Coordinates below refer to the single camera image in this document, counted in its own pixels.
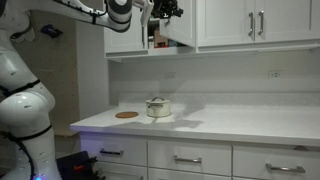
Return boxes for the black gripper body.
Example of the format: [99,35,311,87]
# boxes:
[151,0,176,20]

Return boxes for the white wall cabinet door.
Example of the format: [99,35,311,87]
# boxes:
[104,6,149,54]
[197,0,257,48]
[159,0,197,48]
[255,0,313,43]
[311,0,320,41]

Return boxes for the white base cabinet door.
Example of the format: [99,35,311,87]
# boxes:
[189,168,233,180]
[94,161,148,180]
[148,167,191,180]

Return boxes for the brown box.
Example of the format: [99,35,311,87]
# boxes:
[153,29,170,49]

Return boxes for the cream pot lid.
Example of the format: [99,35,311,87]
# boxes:
[146,96,172,106]

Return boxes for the tall white side panel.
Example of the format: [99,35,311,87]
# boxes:
[75,19,111,121]

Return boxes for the cream cooking pot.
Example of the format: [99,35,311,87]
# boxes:
[145,99,173,119]

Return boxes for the round cork trivet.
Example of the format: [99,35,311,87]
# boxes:
[114,111,140,120]

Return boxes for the black equipment case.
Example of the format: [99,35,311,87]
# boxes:
[55,150,107,180]

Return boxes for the silver wrist camera bar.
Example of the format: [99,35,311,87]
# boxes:
[139,0,155,28]

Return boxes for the white wall cabinet frame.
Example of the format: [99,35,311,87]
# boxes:
[104,14,320,64]

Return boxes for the white wall outlet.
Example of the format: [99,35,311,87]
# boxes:
[268,70,284,80]
[164,71,177,81]

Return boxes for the metal wall cabinet door handle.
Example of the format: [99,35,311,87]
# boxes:
[257,10,265,37]
[247,11,256,38]

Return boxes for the blue wall-mounted device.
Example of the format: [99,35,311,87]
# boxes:
[40,23,64,39]

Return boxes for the plywood wall panel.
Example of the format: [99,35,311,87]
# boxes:
[13,9,81,138]

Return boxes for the metal bar drawer handle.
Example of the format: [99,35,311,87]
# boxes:
[265,162,307,174]
[173,154,203,164]
[99,148,125,157]

